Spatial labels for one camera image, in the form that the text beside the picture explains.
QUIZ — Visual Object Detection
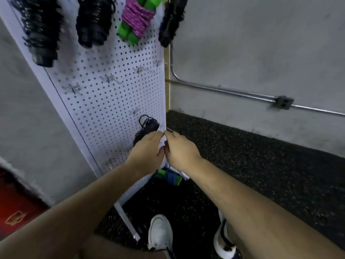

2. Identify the person's left leg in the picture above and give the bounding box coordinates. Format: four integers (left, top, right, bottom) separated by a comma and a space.
81, 235, 168, 259

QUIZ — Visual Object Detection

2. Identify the black foam-handled jump rope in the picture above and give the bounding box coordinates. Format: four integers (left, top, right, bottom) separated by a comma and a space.
75, 0, 117, 49
11, 0, 64, 68
133, 114, 161, 148
158, 0, 189, 48

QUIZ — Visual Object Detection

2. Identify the person's right hand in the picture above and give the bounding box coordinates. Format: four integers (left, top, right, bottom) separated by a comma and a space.
163, 131, 203, 173

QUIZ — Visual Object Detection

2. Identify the white left shoe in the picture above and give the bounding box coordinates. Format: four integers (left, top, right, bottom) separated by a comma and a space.
147, 214, 174, 259

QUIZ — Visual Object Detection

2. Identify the white right shoe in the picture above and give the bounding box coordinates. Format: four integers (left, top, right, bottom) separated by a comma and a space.
213, 210, 243, 259

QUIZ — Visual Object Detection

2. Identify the red floor object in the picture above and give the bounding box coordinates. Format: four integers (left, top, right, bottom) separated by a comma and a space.
0, 170, 49, 241

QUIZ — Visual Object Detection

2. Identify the grey electrical junction box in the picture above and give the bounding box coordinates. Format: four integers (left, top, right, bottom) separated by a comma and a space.
274, 95, 295, 110

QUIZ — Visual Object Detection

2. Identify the white pegboard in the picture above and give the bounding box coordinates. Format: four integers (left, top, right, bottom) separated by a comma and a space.
0, 0, 168, 205

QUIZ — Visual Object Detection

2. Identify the person's left forearm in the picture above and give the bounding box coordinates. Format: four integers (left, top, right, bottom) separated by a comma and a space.
0, 164, 146, 259

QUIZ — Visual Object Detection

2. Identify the white shoe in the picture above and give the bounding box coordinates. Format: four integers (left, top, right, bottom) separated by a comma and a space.
147, 214, 174, 259
213, 210, 243, 259

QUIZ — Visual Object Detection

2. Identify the person's left hand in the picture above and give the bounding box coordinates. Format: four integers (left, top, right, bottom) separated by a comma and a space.
125, 130, 167, 178

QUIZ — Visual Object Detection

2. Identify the white pegboard stand foot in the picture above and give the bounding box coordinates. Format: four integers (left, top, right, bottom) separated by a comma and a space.
113, 201, 142, 243

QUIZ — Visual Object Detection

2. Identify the person's right forearm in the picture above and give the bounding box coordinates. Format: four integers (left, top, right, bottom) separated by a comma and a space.
186, 159, 345, 259

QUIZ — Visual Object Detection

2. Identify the pink green-handled jump rope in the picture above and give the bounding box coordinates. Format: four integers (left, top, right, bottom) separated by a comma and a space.
117, 0, 165, 45

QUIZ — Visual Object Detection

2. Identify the blue green-handled jump rope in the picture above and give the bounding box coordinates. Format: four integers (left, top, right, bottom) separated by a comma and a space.
155, 168, 184, 187

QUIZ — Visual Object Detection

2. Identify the metal conduit pipe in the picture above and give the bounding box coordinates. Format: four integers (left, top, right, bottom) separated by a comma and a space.
168, 43, 345, 118

